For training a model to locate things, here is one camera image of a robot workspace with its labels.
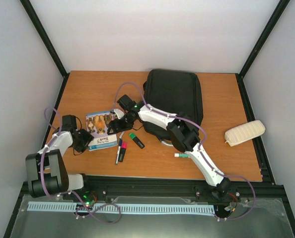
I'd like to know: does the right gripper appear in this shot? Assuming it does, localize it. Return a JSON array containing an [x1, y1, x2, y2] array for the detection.
[[108, 114, 135, 136]]

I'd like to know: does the dog picture book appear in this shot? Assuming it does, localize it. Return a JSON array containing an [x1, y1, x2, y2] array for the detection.
[[85, 111, 118, 151]]

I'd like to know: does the black student bag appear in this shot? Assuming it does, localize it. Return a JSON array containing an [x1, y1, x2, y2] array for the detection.
[[142, 68, 204, 147]]

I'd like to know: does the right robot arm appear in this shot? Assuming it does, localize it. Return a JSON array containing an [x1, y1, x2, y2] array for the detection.
[[108, 103, 231, 200]]

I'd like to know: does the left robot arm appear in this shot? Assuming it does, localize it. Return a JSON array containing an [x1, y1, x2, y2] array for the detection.
[[25, 129, 94, 200]]

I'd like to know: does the green highlighter marker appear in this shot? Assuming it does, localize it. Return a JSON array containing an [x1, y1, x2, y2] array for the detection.
[[129, 133, 145, 149]]

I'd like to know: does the pink highlighter marker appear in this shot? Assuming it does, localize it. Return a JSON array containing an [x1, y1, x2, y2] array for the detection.
[[118, 142, 128, 163]]

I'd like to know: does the white glue stick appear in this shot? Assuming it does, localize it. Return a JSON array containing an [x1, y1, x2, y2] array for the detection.
[[174, 153, 190, 158]]

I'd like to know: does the cream pencil case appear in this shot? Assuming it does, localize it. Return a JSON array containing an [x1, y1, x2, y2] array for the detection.
[[224, 120, 266, 147]]

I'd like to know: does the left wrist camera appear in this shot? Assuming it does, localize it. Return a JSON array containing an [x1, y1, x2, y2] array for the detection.
[[62, 115, 77, 131]]

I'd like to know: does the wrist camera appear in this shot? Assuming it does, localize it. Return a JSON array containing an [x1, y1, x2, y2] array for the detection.
[[62, 115, 77, 131], [117, 94, 136, 111]]

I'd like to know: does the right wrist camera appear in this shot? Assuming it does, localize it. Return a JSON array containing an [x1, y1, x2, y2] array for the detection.
[[117, 94, 136, 111]]

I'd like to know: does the black aluminium frame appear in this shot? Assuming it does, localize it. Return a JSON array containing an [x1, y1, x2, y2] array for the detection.
[[4, 0, 295, 238]]

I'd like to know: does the light blue cable duct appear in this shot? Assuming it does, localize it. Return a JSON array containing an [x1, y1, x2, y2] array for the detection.
[[27, 201, 215, 216]]

